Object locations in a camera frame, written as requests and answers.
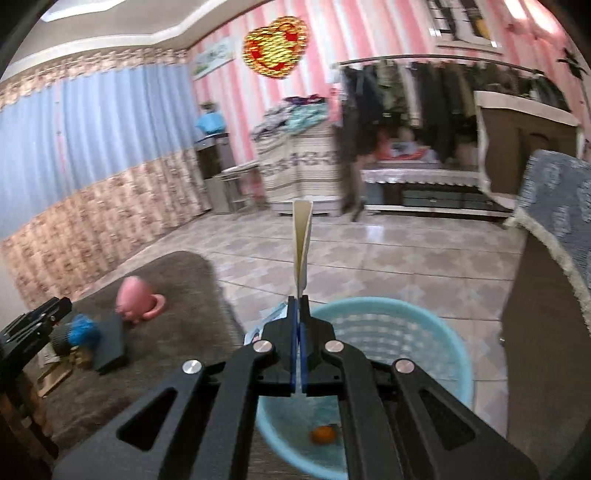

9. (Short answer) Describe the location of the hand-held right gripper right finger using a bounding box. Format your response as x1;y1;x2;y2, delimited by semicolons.
299;295;541;480

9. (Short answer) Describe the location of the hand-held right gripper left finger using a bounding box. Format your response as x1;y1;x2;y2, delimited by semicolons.
51;295;300;480

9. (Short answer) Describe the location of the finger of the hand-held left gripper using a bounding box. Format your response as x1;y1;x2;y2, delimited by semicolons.
25;296;74;333

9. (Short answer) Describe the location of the blue plastic bag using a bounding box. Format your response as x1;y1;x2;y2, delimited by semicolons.
69;314;101;347

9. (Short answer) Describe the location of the small orange fruit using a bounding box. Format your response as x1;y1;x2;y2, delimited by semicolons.
310;425;340;446

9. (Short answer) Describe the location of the light blue plastic basket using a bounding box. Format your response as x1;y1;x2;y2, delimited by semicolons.
242;296;475;480

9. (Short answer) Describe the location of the white paper strip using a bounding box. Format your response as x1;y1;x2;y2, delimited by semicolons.
292;198;314;296

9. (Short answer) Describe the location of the dark grey roll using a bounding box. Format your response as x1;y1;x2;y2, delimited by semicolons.
51;323;77;356

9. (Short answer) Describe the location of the black flat case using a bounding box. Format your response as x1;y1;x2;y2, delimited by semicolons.
92;315;127;374

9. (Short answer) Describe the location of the brown shaggy rug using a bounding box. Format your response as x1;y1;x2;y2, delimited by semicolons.
18;251;245;450

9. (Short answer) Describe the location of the grey plastic cabinet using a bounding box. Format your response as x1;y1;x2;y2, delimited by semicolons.
270;196;345;217

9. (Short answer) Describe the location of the metal stool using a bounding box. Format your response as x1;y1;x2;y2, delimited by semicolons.
228;185;254;213

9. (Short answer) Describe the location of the blue floral curtain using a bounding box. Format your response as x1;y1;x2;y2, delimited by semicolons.
0;51;208;310

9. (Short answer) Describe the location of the small folding table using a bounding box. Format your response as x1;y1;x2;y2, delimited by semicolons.
217;162;264;213

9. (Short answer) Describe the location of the grey water dispenser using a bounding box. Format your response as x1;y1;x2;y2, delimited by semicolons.
194;133;236;215

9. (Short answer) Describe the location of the patterned cover cloth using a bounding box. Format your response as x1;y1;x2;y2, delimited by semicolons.
254;124;342;204

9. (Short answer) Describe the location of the low television cabinet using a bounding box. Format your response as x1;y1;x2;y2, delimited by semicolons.
358;168;513;217

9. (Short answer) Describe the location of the white lace cloth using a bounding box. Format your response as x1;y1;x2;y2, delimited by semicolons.
360;167;485;188

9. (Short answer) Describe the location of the brown sofa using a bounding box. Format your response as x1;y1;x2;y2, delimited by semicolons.
501;222;591;462

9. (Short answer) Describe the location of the pink printed box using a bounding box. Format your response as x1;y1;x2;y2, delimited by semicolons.
374;138;439;162

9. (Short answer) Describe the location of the pile of folded clothes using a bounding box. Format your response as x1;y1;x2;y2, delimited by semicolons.
252;93;335;139

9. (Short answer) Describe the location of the blue covered water bottle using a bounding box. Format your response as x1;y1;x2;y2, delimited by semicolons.
195;113;227;136

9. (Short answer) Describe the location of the pink hanging bag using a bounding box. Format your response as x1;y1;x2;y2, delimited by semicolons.
329;85;345;125

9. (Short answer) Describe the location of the row of hanging clothes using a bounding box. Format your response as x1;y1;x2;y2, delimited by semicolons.
339;60;571;162

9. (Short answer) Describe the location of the blue patterned fringed cloth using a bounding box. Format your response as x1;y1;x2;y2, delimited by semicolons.
503;148;591;324

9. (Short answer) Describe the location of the brown armchair with white trim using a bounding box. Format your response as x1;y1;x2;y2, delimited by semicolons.
475;91;580;195

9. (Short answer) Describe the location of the red gold heart decoration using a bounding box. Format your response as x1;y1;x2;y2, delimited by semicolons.
243;16;309;80

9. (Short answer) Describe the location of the metal clothes rack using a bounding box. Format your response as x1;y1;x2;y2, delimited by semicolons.
332;55;559;217

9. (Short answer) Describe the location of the black coat stand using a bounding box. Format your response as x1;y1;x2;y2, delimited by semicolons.
556;48;591;79

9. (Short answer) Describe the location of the pink curtain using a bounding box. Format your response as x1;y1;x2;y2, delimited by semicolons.
505;0;566;35

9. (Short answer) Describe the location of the landscape wall picture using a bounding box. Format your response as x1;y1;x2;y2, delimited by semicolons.
191;36;233;79

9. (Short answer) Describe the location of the wall poster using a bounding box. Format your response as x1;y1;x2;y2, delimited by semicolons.
429;0;504;47

